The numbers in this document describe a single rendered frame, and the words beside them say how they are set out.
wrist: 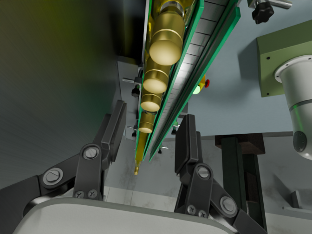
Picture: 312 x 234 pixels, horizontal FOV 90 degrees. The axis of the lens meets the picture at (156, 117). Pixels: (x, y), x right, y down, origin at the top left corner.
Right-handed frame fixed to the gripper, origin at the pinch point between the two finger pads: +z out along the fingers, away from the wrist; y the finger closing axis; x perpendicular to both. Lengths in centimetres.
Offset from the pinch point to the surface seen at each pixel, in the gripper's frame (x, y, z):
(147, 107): -9.3, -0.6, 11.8
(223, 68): -24, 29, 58
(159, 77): -1.6, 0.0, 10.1
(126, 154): -396, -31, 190
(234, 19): 1.9, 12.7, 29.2
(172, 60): 1.8, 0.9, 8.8
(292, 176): -208, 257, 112
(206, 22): -2.5, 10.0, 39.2
